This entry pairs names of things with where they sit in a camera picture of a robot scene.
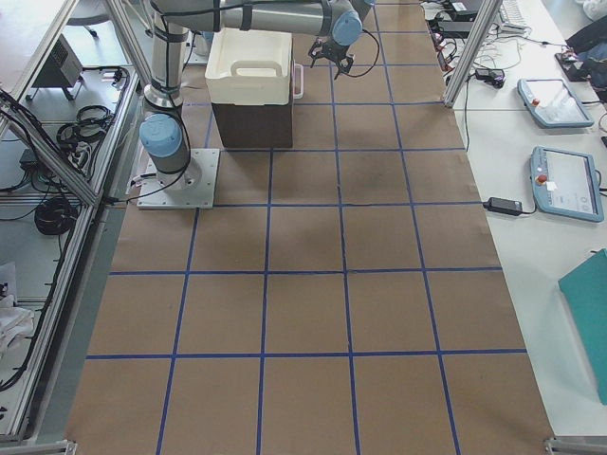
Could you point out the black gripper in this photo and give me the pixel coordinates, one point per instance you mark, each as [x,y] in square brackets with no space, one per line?
[338,53]

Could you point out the wooden drawer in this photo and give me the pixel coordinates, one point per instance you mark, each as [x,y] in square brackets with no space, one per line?
[298,81]

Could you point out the white plastic tray lid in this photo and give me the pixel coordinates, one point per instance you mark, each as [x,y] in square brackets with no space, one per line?
[249,67]

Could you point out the dark brown cabinet box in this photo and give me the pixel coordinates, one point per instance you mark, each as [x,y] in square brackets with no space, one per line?
[254,126]

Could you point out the black power adapter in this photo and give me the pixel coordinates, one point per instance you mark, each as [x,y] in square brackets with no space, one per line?
[503,206]

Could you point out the upper teach pendant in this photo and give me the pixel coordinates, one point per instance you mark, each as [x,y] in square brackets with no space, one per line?
[553,104]

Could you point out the teach pendant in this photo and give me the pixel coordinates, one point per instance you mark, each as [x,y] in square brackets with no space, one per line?
[553,104]
[565,183]

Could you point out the grey electronics box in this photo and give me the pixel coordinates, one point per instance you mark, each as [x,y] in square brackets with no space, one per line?
[62,69]

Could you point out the lower teach pendant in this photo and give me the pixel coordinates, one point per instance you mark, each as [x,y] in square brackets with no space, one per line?
[565,183]

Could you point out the aluminium frame post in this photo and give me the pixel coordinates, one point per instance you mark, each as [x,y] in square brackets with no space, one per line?
[478,33]

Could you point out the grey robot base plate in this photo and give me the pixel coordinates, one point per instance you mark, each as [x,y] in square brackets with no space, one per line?
[194,189]

